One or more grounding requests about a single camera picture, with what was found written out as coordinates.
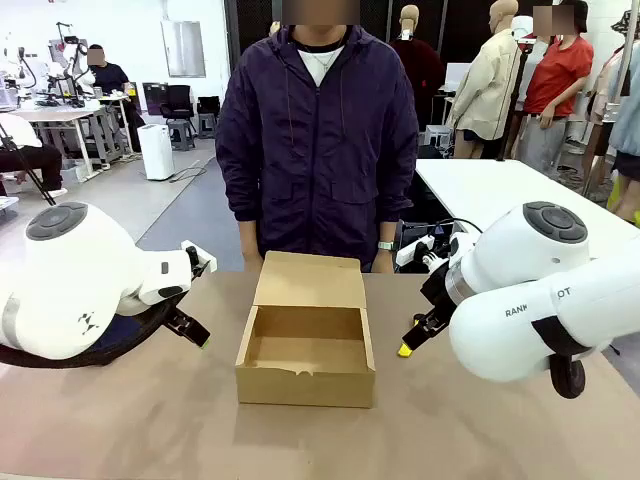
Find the person's left hand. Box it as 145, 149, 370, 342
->
371, 248, 397, 275

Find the black office chair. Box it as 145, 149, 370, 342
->
160, 84, 197, 124

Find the person's right forearm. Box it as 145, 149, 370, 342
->
238, 220, 262, 255

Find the white air purifier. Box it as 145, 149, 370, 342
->
136, 124, 176, 182

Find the black tripod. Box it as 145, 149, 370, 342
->
0, 122, 57, 207

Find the mannequin in dark red top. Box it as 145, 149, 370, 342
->
389, 4, 447, 134

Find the white work desk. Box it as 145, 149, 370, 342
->
0, 107, 99, 183

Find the seated person in black trousers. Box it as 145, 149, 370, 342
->
0, 113, 69, 199

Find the grey plastic stool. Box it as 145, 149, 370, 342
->
197, 112, 220, 140
167, 119, 197, 152

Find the mannequin in beige jacket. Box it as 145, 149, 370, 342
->
446, 0, 524, 160

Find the grey wall board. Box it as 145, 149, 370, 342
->
160, 19, 207, 79

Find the black left arm cable sleeve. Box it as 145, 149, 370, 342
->
0, 289, 189, 370

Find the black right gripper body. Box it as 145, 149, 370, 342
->
419, 262, 455, 322

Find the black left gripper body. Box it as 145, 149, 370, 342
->
163, 304, 194, 333

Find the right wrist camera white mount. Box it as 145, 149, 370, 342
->
397, 233, 474, 274

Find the clear storage bin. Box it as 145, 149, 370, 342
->
59, 160, 87, 184

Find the seated man in black shirt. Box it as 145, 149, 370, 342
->
85, 43, 146, 151

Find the black floor cable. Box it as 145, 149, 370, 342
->
168, 159, 209, 184

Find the person in purple jacket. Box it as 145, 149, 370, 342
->
214, 22, 420, 274

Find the brown cardboard box with lid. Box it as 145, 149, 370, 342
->
235, 250, 377, 409

